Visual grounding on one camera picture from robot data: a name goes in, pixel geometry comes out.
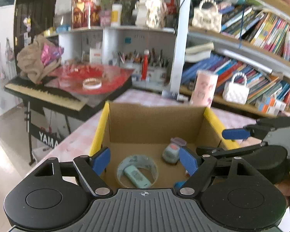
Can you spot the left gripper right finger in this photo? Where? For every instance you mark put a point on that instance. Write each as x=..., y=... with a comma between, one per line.
x=200, y=170

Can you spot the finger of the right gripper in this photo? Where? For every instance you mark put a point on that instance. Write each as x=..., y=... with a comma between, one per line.
x=265, y=129
x=221, y=153

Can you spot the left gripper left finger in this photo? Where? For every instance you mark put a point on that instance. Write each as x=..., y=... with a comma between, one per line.
x=89, y=170

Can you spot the blue packet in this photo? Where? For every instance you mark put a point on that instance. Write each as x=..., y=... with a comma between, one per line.
x=178, y=185

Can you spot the teal cartoon sharpener toy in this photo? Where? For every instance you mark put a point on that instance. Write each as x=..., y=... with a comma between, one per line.
x=171, y=154

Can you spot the teal remote-shaped item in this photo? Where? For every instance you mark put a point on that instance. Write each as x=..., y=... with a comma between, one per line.
x=136, y=177

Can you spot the clear tape roll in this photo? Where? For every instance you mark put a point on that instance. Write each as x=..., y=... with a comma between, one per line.
x=140, y=170

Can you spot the pink plush chick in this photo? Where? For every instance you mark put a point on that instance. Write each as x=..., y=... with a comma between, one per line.
x=178, y=141

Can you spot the orange white box lower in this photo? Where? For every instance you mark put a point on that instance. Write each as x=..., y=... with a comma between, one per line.
x=267, y=109

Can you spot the orange white box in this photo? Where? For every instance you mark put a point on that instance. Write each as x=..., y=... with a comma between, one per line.
x=267, y=109
x=273, y=102

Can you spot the orange white box upper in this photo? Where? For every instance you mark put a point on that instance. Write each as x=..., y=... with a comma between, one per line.
x=273, y=102

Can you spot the row of books lower shelf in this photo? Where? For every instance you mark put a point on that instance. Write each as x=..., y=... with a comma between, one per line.
x=259, y=83

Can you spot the row of books shelf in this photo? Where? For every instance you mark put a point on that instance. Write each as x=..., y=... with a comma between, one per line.
x=259, y=83
x=260, y=28

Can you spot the white quilted pearl handbag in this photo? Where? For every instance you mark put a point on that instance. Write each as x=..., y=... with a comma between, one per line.
x=236, y=92

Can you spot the yellow cardboard box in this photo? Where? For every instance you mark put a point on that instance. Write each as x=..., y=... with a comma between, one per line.
x=129, y=129

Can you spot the pink cartoon cylinder container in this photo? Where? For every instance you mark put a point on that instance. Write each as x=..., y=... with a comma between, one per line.
x=204, y=90

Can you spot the black Yamaha keyboard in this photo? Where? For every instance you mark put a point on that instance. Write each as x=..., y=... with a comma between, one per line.
x=61, y=101

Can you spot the white tape roll on paper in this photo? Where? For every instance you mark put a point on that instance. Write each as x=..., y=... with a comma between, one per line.
x=92, y=83

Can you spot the red paper sheet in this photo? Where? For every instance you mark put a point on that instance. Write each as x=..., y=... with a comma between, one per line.
x=70, y=77

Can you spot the red white doll figure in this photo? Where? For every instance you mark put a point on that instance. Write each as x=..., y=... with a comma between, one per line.
x=145, y=65

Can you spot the row of books upper shelf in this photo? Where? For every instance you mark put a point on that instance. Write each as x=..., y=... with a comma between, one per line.
x=260, y=28

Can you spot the beige wrapped bouquet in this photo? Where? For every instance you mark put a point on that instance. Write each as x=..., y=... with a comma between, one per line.
x=39, y=59

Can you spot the beige quilted pearl handbag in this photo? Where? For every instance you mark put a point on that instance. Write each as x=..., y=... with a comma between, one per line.
x=207, y=19

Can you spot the white ceramic figurine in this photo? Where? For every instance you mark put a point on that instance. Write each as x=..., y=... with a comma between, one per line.
x=151, y=14

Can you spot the white yellow bottle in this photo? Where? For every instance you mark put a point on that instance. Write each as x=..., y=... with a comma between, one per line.
x=116, y=15

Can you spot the red festive gift box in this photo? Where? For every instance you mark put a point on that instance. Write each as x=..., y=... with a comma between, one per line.
x=85, y=13

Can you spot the white bookshelf frame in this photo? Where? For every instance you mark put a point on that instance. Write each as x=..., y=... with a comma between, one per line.
x=172, y=42

